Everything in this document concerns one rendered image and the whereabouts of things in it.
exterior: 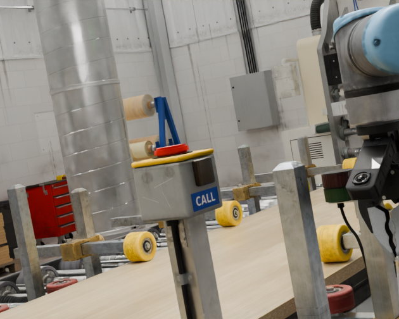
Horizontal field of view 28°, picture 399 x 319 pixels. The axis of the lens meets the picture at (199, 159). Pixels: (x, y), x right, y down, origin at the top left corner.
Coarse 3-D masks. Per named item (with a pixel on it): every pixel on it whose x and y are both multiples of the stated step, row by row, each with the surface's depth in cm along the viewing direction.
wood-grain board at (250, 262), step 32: (320, 192) 297; (256, 224) 246; (320, 224) 224; (352, 224) 215; (160, 256) 218; (224, 256) 201; (256, 256) 193; (352, 256) 173; (64, 288) 197; (96, 288) 189; (128, 288) 182; (160, 288) 176; (224, 288) 165; (256, 288) 159; (288, 288) 155
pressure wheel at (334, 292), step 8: (328, 288) 144; (336, 288) 146; (344, 288) 144; (328, 296) 141; (336, 296) 141; (344, 296) 141; (352, 296) 143; (336, 304) 141; (344, 304) 141; (352, 304) 142; (336, 312) 141
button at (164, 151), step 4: (180, 144) 90; (184, 144) 91; (156, 148) 92; (160, 148) 90; (164, 148) 90; (168, 148) 90; (172, 148) 90; (176, 148) 89; (180, 148) 90; (184, 148) 90; (188, 148) 91; (156, 152) 90; (160, 152) 90; (164, 152) 90; (168, 152) 89; (172, 152) 89; (176, 152) 89; (180, 152) 90; (184, 152) 90; (160, 156) 90
